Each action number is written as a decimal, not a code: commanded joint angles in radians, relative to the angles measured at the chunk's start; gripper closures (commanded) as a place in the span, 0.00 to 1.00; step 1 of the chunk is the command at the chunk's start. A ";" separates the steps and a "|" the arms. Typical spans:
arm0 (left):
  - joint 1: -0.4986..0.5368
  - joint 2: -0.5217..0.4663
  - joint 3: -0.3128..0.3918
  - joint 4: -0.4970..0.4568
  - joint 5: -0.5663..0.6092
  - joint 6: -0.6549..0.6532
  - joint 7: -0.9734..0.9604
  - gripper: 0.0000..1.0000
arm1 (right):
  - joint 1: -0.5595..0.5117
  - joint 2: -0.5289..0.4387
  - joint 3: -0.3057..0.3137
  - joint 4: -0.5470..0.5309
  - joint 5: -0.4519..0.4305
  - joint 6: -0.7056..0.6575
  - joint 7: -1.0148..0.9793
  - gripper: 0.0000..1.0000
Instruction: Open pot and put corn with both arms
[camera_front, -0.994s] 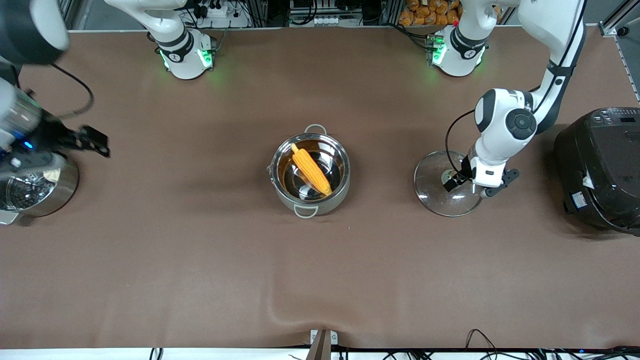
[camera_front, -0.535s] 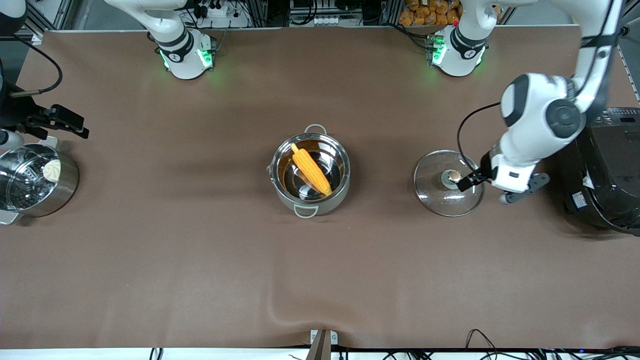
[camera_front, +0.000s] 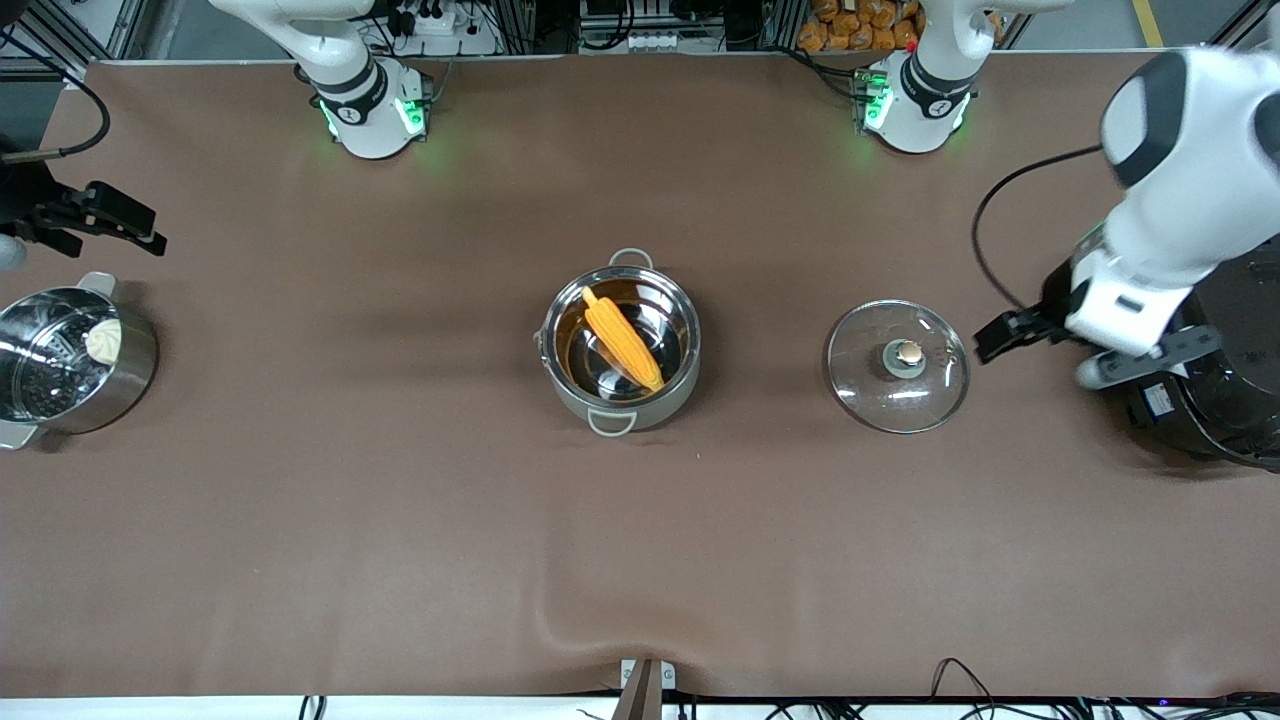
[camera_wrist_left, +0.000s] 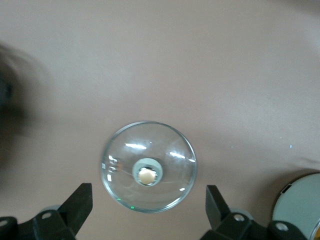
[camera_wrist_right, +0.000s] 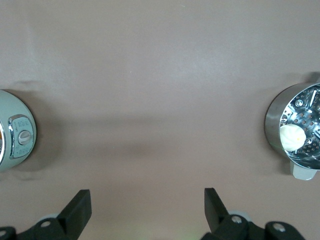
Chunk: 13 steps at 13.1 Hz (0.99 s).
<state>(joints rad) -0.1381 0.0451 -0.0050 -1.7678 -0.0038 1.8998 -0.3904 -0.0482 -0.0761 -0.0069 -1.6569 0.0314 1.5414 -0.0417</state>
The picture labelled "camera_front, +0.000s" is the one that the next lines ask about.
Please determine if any brown pole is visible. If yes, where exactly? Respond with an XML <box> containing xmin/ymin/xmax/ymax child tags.
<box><xmin>611</xmin><ymin>660</ymin><xmax>663</xmax><ymax>720</ymax></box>

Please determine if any black cable loop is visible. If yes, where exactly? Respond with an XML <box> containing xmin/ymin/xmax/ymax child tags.
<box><xmin>930</xmin><ymin>657</ymin><xmax>1006</xmax><ymax>706</ymax></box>

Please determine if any brown table mat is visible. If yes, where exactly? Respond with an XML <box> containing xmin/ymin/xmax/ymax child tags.
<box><xmin>0</xmin><ymin>52</ymin><xmax>1280</xmax><ymax>701</ymax></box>

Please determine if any aluminium frame profile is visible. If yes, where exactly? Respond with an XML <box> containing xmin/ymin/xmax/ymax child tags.
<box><xmin>0</xmin><ymin>0</ymin><xmax>161</xmax><ymax>86</ymax></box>
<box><xmin>1198</xmin><ymin>0</ymin><xmax>1280</xmax><ymax>74</ymax></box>

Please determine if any bag of orange snacks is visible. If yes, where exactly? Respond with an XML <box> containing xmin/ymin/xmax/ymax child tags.
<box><xmin>797</xmin><ymin>0</ymin><xmax>926</xmax><ymax>54</ymax></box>

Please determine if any black rice cooker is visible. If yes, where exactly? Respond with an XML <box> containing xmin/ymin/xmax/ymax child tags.
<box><xmin>1107</xmin><ymin>235</ymin><xmax>1280</xmax><ymax>471</ymax></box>

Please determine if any stainless steel steamer pot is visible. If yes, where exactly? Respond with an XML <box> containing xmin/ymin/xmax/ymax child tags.
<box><xmin>0</xmin><ymin>272</ymin><xmax>159</xmax><ymax>451</ymax></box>

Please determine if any white power strip with plugs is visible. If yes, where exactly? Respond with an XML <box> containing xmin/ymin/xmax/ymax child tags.
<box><xmin>385</xmin><ymin>0</ymin><xmax>501</xmax><ymax>57</ymax></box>

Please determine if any stainless steel cooking pot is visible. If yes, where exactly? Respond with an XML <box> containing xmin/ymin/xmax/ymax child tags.
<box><xmin>535</xmin><ymin>248</ymin><xmax>703</xmax><ymax>437</ymax></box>

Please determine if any perforated metal steamer plate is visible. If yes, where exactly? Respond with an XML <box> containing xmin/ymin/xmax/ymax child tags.
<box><xmin>0</xmin><ymin>330</ymin><xmax>109</xmax><ymax>421</ymax></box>

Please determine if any glass pot lid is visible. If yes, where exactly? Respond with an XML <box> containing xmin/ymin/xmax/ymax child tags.
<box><xmin>825</xmin><ymin>299</ymin><xmax>971</xmax><ymax>435</ymax></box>

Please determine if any grey metal bracket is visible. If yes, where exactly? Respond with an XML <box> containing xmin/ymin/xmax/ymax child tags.
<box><xmin>620</xmin><ymin>658</ymin><xmax>678</xmax><ymax>693</ymax></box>

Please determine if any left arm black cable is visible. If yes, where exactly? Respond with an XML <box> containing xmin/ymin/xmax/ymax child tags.
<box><xmin>973</xmin><ymin>145</ymin><xmax>1106</xmax><ymax>313</ymax></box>

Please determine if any yellow corn cob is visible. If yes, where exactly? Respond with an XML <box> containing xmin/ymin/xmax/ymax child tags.
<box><xmin>582</xmin><ymin>286</ymin><xmax>667</xmax><ymax>393</ymax></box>

